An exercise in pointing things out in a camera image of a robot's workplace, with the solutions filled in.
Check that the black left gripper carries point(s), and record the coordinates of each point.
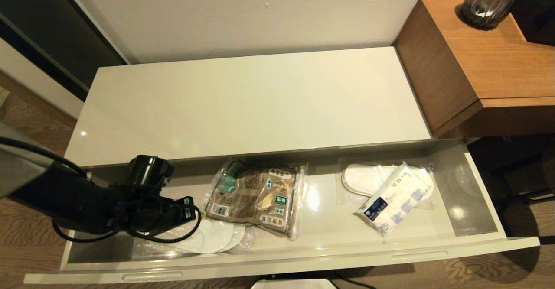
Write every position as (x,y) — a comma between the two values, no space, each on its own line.
(162,215)

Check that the brown kraft pack green labels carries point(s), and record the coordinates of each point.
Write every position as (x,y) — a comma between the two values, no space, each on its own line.
(256,202)

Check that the beige cabinet drawer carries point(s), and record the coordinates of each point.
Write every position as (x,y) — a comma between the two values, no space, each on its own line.
(325,211)

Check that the white tissue pack blue label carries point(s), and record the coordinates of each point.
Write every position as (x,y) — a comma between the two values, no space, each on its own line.
(390,202)

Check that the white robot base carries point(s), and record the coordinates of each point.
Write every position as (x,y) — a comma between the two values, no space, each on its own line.
(295,285)

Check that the white slippers in clear bag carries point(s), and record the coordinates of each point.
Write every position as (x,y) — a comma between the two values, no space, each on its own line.
(217,237)
(364,178)

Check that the beige glossy cabinet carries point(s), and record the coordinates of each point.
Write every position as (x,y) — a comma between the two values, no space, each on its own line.
(238,107)

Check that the dark wardrobe panel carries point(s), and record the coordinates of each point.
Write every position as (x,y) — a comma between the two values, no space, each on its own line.
(43,20)

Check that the brown wooden desk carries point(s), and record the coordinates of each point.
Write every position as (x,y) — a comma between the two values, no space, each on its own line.
(477,63)

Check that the dark ribbed glass vase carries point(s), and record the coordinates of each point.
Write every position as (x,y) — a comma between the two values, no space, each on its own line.
(490,3)

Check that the black box on desk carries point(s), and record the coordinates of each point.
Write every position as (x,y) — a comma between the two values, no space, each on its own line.
(537,16)

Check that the black metal chair frame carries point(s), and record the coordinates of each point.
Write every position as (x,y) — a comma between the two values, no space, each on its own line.
(524,195)

